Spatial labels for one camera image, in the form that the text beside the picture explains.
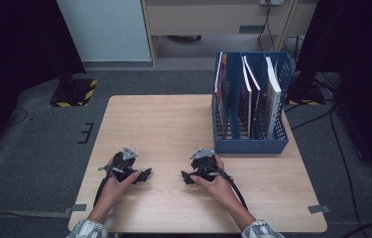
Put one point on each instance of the black book with red print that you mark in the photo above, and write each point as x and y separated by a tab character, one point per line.
218	72

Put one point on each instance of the person's left hand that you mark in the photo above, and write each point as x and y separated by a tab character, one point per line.
115	191

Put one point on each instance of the white power strip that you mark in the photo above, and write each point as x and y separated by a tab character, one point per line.
272	2

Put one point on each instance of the blue plastic file rack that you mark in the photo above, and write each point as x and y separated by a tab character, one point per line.
229	147

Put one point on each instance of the stand base with hazard stripes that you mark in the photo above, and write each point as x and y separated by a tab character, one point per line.
306	95
77	94

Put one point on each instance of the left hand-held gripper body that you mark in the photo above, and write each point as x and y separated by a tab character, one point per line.
124	165

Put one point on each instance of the white book with colourful pictures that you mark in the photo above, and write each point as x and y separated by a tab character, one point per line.
272	99

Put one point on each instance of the purple magazine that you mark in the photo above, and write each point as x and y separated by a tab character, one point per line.
256	95
247	99

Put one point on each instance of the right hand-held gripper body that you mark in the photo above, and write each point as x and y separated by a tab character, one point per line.
206	165

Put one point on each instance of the white panel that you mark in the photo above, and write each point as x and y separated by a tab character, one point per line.
107	29

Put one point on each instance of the light wooden desk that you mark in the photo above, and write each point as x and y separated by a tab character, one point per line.
206	20

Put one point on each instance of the person's right hand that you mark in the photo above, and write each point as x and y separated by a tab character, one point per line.
220	190

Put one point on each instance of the grey label on desk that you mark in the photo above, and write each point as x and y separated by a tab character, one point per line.
251	29

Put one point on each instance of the black curtain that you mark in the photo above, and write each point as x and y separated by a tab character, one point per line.
15	66
365	66

